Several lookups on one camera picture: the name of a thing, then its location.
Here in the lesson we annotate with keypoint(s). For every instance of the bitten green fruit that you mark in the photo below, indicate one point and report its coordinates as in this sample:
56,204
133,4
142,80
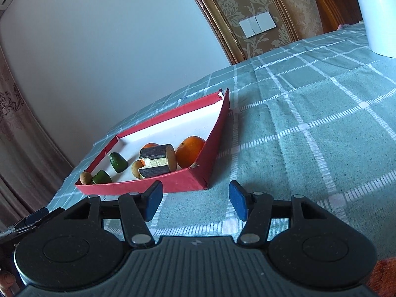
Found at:
101,178

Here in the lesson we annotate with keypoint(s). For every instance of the small green tomato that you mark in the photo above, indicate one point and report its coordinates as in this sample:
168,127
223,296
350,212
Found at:
85,178

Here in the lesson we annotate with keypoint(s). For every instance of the orange red cloth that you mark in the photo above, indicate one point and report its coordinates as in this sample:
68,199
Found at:
385,280

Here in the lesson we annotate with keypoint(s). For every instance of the small tan longan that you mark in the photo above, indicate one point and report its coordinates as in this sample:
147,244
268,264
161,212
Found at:
137,168

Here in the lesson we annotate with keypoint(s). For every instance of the dark green fruit piece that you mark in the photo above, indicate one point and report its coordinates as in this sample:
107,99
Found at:
119,162

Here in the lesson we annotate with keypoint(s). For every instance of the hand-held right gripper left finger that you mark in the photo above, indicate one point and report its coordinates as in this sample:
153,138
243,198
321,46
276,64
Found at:
153,202

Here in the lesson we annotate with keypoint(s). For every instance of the gold decorative wall frame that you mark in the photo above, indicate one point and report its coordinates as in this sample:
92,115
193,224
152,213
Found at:
247,0

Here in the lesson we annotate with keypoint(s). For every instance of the red cardboard box tray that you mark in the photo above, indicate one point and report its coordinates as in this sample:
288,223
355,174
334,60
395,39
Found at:
173,130

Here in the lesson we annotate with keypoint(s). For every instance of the white wall light switch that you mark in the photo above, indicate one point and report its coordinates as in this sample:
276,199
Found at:
257,24

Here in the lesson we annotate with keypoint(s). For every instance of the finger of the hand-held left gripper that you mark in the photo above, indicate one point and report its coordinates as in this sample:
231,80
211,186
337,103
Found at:
35,216

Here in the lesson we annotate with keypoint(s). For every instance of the orange mandarin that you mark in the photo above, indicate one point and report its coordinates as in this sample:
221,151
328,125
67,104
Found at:
190,153
150,145

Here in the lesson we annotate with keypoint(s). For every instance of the person's left hand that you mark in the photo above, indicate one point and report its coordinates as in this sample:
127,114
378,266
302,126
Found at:
5,283

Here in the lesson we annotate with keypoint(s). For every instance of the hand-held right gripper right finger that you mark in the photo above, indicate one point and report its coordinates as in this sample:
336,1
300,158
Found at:
238,202

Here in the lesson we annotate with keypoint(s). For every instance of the beige patterned curtain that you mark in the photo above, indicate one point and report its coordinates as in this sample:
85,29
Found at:
21,148

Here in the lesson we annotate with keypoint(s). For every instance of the brown wooden chair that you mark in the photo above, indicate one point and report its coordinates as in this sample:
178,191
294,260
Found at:
337,0

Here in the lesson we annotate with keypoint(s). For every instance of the dark eggplant piece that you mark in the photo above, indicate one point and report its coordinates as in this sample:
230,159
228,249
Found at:
156,161

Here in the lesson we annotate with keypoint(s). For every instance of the green plaid tablecloth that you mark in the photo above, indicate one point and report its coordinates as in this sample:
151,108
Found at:
309,145

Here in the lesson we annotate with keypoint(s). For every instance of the white smooth container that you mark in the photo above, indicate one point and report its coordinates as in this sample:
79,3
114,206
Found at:
379,12

